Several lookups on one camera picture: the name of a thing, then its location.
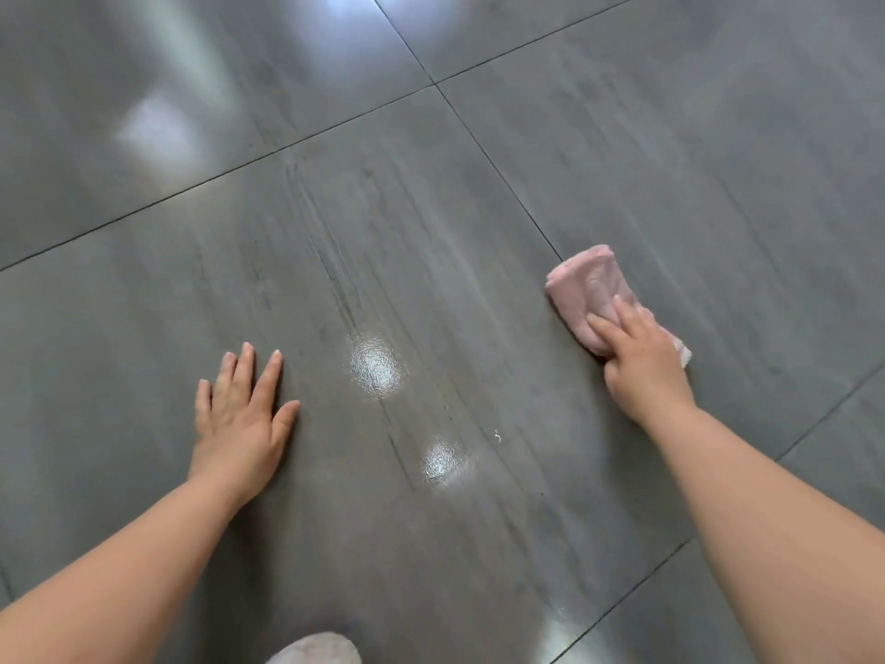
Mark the person's left hand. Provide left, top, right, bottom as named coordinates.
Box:
left=187, top=343, right=302, bottom=510

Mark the person's right hand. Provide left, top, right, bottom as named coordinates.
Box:
left=585, top=295, right=697, bottom=427

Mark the pink cleaning cloth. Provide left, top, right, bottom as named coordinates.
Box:
left=545, top=244, right=693, bottom=370

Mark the person's left forearm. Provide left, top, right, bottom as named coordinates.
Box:
left=0, top=475, right=242, bottom=664

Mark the person's right forearm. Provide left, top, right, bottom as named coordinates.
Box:
left=639, top=401, right=885, bottom=664

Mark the white fuzzy slipper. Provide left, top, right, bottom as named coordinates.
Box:
left=265, top=632, right=363, bottom=664

